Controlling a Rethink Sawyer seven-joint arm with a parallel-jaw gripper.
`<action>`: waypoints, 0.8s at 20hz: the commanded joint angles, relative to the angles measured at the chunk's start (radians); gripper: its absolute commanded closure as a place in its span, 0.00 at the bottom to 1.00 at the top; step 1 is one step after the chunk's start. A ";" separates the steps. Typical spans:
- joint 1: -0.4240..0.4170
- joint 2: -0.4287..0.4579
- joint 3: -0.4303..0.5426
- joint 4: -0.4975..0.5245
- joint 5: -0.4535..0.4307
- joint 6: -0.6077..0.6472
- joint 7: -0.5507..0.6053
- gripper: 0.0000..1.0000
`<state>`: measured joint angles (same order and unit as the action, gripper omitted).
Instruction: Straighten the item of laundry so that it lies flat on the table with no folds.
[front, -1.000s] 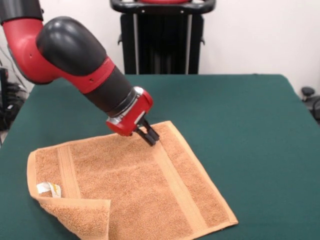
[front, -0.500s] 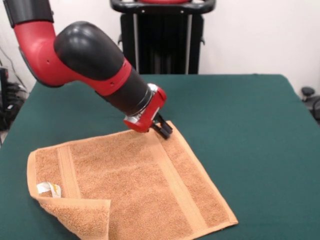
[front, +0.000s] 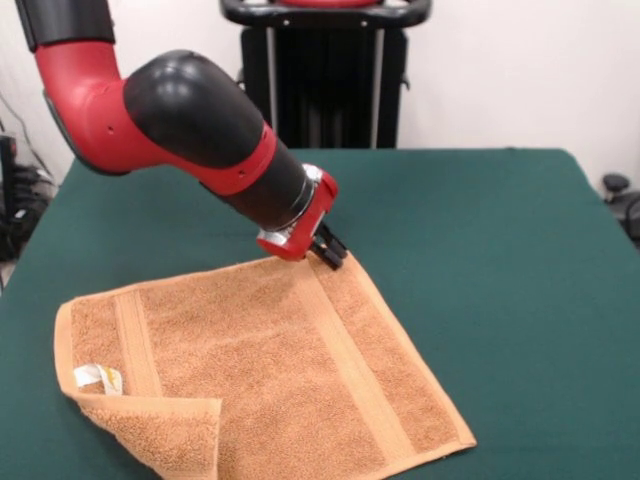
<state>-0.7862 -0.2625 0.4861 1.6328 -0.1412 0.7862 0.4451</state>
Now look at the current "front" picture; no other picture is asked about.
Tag grey wall cables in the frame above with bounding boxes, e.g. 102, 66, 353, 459
0, 92, 56, 181

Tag orange terry towel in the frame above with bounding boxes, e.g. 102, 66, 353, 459
53, 249, 477, 480

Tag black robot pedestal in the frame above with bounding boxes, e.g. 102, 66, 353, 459
218, 0, 431, 150

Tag dark green table cloth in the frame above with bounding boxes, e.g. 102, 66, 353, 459
0, 147, 640, 480

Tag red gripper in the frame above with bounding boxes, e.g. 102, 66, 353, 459
257, 170, 350, 272

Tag black office chair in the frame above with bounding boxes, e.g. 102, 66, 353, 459
601, 173, 640, 251

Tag black electronics box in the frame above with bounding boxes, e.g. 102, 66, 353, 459
0, 132, 59, 264

